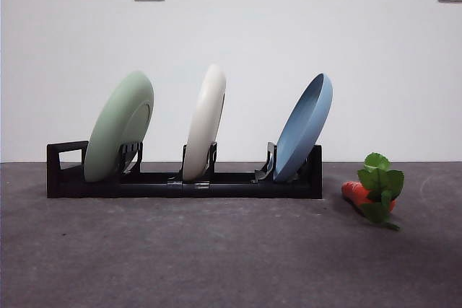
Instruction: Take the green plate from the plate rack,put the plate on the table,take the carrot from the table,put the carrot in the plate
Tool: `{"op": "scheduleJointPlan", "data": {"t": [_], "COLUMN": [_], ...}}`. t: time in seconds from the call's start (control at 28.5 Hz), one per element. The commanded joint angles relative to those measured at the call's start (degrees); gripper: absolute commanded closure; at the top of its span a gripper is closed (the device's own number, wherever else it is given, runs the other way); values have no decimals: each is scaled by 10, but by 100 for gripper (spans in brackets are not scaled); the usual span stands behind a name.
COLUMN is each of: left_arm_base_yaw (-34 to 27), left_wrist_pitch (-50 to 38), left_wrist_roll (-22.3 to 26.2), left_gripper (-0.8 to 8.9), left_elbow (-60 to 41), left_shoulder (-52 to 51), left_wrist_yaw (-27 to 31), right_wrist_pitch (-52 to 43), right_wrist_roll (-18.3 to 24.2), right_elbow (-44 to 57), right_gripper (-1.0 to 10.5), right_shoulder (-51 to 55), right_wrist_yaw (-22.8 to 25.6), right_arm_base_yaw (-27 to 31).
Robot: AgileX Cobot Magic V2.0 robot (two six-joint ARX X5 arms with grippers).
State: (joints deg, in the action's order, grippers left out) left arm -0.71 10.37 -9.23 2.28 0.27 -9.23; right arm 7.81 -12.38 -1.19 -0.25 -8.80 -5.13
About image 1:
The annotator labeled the green plate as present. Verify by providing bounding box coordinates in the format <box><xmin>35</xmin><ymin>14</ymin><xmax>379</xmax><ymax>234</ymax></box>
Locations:
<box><xmin>83</xmin><ymin>70</ymin><xmax>155</xmax><ymax>183</ymax></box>

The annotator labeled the white plate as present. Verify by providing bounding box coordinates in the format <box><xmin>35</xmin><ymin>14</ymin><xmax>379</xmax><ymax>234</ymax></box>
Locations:
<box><xmin>181</xmin><ymin>63</ymin><xmax>227</xmax><ymax>182</ymax></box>

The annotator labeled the black plate rack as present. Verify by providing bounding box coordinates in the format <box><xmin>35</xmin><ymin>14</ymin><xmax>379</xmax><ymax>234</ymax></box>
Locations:
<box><xmin>45</xmin><ymin>140</ymin><xmax>323</xmax><ymax>200</ymax></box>

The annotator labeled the orange carrot with green leaves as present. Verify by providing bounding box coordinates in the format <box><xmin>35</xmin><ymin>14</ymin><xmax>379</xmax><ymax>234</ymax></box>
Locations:
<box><xmin>341</xmin><ymin>152</ymin><xmax>405</xmax><ymax>232</ymax></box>

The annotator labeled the blue plate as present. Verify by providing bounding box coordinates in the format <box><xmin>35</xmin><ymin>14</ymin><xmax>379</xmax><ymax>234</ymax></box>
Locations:
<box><xmin>272</xmin><ymin>72</ymin><xmax>334</xmax><ymax>182</ymax></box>

